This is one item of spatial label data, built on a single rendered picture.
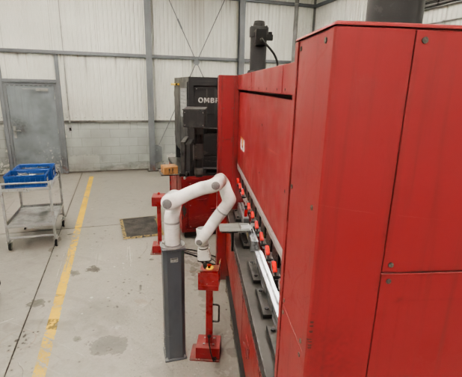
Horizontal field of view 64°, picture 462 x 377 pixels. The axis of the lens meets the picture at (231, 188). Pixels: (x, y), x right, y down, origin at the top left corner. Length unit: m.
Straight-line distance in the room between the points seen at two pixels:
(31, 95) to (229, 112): 6.74
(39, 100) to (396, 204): 9.49
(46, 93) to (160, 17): 3.25
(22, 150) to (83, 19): 3.40
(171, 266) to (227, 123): 1.69
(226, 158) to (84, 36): 6.55
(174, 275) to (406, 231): 2.35
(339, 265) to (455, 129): 0.32
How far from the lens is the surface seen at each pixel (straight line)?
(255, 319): 2.30
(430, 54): 0.73
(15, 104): 10.03
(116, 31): 9.85
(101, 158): 9.98
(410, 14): 1.20
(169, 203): 2.68
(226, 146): 3.93
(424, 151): 0.74
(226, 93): 3.88
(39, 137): 10.01
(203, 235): 2.70
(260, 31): 3.54
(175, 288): 3.00
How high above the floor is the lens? 2.20
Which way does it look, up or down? 16 degrees down
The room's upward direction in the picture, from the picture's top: 1 degrees clockwise
